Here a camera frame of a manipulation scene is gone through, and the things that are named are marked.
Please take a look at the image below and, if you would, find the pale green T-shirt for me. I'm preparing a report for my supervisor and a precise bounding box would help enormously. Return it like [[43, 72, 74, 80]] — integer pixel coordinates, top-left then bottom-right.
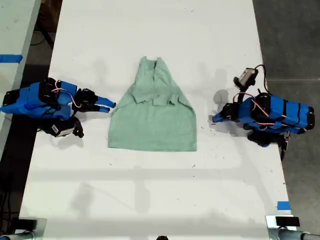
[[107, 55, 198, 153]]

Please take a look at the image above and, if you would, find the long blue tape strip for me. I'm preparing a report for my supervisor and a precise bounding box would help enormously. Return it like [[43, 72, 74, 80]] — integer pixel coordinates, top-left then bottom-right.
[[0, 54, 24, 64]]

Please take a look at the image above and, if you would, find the white side table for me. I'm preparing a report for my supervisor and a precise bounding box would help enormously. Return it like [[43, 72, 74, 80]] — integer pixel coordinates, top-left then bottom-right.
[[0, 0, 42, 156]]

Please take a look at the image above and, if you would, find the short blue tape strip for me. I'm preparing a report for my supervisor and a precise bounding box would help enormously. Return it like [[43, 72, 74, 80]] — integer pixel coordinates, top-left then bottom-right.
[[276, 200, 291, 211]]

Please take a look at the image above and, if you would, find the shiny metal plate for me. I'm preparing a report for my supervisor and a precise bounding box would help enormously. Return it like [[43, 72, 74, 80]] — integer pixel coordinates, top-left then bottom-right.
[[14, 217, 48, 236], [265, 214, 301, 230]]

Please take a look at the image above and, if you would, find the small black box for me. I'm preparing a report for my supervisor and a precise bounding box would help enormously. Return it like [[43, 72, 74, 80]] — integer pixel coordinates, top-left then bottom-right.
[[17, 218, 38, 230], [275, 216, 300, 227]]

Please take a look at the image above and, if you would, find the grey metal tube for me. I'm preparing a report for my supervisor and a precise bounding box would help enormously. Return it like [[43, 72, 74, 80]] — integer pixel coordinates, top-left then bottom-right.
[[0, 231, 36, 240], [268, 227, 320, 240]]

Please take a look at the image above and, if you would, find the black camera stalk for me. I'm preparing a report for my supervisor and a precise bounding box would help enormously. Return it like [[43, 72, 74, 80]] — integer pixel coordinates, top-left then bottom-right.
[[233, 76, 256, 101], [72, 116, 85, 139]]

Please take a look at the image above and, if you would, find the black camera box with label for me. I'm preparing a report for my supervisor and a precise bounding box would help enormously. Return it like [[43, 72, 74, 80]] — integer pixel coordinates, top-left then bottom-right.
[[49, 119, 76, 139]]

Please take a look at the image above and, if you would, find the grey and black camera box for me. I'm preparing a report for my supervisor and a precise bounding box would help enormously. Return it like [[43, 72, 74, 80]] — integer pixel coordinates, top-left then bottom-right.
[[238, 67, 259, 85]]

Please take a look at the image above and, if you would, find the black camera cable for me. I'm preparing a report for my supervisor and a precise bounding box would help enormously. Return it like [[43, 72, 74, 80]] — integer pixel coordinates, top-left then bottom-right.
[[254, 64, 270, 95]]

